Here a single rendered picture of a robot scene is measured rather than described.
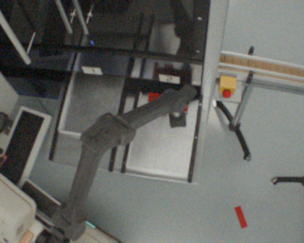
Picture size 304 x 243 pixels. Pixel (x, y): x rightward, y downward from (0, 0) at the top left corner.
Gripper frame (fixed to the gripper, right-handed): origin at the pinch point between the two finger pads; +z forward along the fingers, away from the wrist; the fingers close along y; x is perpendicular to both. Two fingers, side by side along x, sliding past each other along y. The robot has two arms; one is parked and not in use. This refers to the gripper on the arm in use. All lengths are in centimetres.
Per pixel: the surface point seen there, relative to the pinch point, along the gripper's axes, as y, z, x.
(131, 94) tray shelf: 17.1, 4.8, 18.9
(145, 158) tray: -13.4, 4.0, 14.9
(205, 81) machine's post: 12.6, -11.2, -13.4
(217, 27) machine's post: 13, -53, -16
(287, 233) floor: -58, 93, -71
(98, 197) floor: -16, 92, 54
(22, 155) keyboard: -5, 9, 75
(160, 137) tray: -4.8, 4.3, 7.9
